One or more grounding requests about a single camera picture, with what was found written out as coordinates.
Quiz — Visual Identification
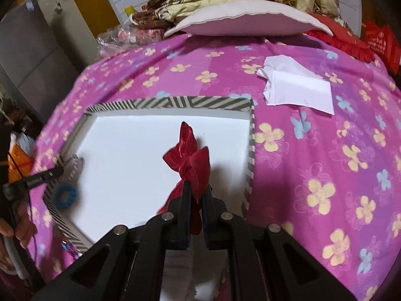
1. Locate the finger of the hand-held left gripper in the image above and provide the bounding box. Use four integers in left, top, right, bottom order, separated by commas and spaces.
27, 166, 65, 189

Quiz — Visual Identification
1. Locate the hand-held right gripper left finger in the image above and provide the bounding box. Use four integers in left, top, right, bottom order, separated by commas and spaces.
30, 180, 192, 301

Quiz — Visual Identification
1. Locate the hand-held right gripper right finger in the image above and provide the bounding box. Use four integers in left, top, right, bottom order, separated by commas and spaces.
202, 186, 358, 301

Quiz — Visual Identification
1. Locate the silver sparkly bracelet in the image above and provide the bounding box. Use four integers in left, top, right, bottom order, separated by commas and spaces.
58, 155, 84, 189

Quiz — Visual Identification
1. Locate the white fluffy scrunchie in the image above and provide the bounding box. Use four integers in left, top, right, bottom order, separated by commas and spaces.
163, 235, 214, 301

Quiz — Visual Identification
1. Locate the red satin bow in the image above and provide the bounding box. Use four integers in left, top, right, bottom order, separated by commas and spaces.
157, 122, 211, 236

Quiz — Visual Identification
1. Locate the striped rim white tray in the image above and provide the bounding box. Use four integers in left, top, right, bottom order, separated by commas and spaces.
42, 98, 256, 301

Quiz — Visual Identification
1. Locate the person's left hand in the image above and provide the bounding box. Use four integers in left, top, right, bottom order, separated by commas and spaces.
0, 202, 37, 250

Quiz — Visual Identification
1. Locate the orange plastic basket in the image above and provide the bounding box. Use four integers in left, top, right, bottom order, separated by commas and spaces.
8, 132, 37, 185

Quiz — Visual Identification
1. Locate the white crumpled bag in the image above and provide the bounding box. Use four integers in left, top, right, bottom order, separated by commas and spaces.
12, 131, 34, 155

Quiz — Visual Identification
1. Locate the small pink blue ornament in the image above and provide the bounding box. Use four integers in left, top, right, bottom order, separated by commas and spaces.
62, 241, 82, 260

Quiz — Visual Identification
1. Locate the pink floral bedsheet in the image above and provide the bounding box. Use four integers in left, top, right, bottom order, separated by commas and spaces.
27, 33, 401, 301

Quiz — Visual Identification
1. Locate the white folded paper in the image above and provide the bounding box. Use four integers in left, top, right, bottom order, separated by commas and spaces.
257, 55, 336, 115

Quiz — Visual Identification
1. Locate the clear plastic bag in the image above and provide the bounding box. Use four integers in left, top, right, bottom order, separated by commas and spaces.
95, 19, 166, 58

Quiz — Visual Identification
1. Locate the brown wooden door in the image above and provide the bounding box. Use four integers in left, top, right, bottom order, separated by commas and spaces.
73, 0, 123, 35

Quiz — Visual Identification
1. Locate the white pillow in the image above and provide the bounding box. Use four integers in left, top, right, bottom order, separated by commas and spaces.
164, 0, 334, 37

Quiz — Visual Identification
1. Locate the red fringed cushion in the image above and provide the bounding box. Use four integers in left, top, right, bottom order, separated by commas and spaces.
305, 13, 376, 62

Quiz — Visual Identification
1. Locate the red gift bag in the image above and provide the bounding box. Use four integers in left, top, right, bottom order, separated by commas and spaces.
365, 22, 401, 69

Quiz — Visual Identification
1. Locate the blue bead bracelet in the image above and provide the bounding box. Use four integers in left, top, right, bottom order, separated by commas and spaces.
53, 184, 77, 207

